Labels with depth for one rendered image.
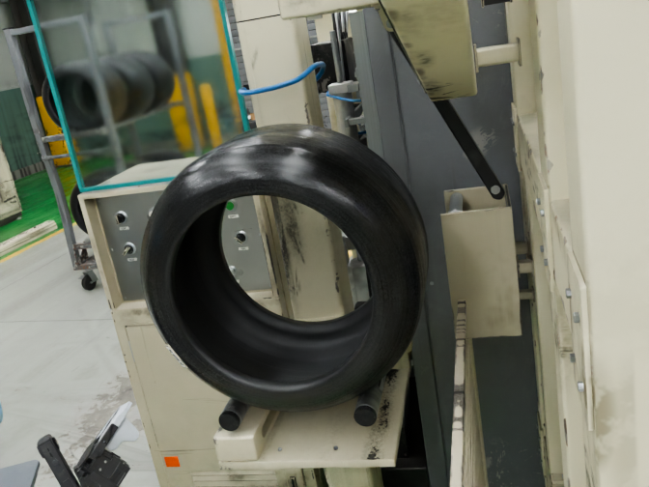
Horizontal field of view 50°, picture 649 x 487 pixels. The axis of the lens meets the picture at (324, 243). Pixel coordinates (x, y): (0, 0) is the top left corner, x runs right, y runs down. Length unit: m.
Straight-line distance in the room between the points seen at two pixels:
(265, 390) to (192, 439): 1.00
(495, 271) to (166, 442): 1.30
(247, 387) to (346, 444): 0.24
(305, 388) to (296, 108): 0.61
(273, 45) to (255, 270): 0.75
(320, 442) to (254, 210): 0.76
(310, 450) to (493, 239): 0.58
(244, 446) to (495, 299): 0.62
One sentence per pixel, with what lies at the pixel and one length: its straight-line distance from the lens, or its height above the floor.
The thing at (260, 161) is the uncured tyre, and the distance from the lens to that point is 1.23.
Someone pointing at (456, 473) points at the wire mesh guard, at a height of 1.00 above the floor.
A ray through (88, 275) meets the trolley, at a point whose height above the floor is 0.11.
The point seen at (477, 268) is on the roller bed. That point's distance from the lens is 1.55.
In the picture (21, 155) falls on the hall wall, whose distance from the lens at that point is 12.65.
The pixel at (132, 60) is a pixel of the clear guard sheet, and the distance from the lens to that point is 2.02.
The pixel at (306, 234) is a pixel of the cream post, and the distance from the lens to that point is 1.64.
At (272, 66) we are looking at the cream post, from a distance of 1.57.
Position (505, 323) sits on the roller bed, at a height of 0.93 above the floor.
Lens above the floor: 1.63
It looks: 18 degrees down
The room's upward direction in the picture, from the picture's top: 10 degrees counter-clockwise
